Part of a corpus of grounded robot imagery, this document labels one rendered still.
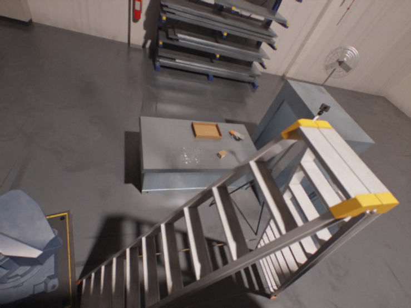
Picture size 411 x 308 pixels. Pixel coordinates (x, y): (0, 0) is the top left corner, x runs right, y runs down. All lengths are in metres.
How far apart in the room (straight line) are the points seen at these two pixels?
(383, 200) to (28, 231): 1.90
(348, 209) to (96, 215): 2.71
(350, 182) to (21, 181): 3.35
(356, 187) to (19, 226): 1.88
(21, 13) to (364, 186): 6.86
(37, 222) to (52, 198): 1.33
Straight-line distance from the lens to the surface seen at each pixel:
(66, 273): 2.39
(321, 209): 3.83
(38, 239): 1.89
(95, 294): 2.30
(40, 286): 2.29
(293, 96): 3.25
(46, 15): 7.14
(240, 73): 6.40
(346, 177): 0.76
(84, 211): 3.05
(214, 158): 2.92
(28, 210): 1.94
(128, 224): 2.92
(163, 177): 2.82
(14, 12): 6.99
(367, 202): 0.73
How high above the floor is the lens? 2.68
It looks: 47 degrees down
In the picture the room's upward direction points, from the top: 23 degrees clockwise
